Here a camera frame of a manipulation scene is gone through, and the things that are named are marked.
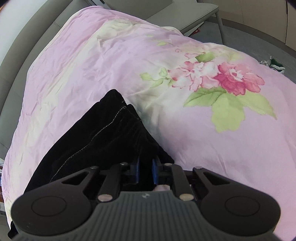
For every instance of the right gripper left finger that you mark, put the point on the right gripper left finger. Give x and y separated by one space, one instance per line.
117 179

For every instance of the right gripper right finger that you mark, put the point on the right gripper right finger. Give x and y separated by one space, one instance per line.
172 177

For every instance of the black pants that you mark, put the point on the black pants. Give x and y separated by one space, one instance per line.
62 193

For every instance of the pink floral bed quilt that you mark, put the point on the pink floral bed quilt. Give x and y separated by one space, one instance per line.
205 104

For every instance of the grey padded headboard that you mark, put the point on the grey padded headboard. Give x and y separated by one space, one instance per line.
26 28

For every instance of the green white cloth on floor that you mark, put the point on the green white cloth on floor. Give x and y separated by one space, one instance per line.
273 64

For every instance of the grey chair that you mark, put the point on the grey chair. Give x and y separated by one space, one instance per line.
182 15

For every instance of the beige wardrobe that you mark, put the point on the beige wardrobe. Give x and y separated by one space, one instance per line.
274 18

